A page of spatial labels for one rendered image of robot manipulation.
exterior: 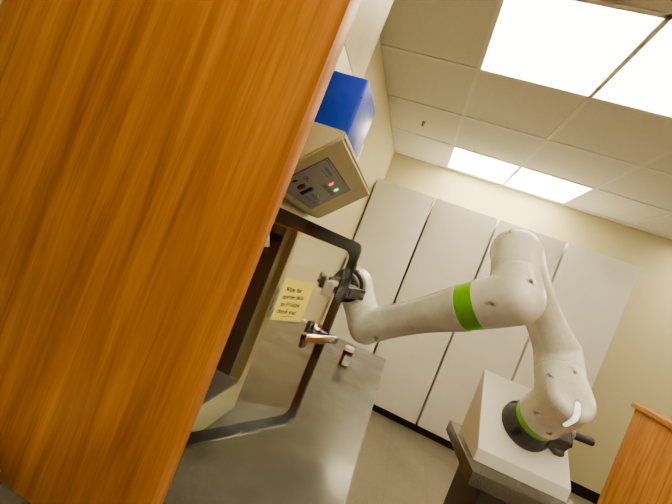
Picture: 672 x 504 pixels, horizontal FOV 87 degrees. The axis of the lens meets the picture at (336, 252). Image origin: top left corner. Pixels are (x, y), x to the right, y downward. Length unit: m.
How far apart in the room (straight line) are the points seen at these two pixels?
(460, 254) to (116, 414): 3.31
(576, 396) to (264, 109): 1.01
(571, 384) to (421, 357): 2.56
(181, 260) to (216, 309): 0.07
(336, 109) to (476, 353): 3.29
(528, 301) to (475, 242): 2.80
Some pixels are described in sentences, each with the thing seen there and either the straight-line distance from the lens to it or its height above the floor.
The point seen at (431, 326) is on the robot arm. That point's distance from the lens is 0.93.
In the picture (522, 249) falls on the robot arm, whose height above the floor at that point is 1.52.
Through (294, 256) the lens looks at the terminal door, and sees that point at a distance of 0.59.
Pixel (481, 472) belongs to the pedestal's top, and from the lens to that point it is 1.20.
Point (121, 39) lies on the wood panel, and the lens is 0.59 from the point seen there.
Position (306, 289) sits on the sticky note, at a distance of 0.64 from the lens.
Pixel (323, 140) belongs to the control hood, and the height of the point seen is 1.49.
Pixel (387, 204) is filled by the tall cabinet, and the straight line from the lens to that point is 3.63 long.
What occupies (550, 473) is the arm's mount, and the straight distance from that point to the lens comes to 1.33.
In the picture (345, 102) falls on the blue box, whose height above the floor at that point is 1.56.
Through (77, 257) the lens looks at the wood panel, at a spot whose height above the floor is 1.23.
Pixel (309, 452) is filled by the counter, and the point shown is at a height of 0.94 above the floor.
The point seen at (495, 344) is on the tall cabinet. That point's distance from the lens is 3.68.
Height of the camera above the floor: 1.36
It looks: 1 degrees down
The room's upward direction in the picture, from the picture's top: 22 degrees clockwise
